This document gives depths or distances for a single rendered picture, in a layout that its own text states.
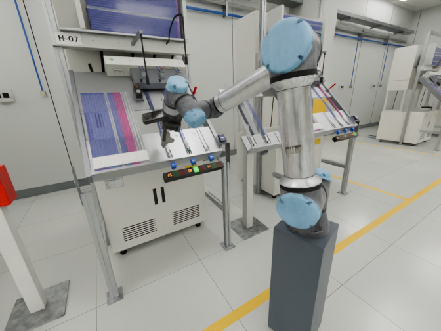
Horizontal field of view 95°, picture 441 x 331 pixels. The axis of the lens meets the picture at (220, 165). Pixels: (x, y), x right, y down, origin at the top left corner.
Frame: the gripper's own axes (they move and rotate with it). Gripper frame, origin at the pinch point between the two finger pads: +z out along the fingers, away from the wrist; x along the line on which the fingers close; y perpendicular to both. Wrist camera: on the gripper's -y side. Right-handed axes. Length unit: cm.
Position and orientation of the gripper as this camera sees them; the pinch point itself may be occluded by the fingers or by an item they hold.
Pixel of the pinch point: (160, 134)
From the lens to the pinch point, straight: 106.3
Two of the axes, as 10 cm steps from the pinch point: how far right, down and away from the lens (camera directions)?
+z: -3.6, 4.3, 8.3
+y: 9.1, -0.1, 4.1
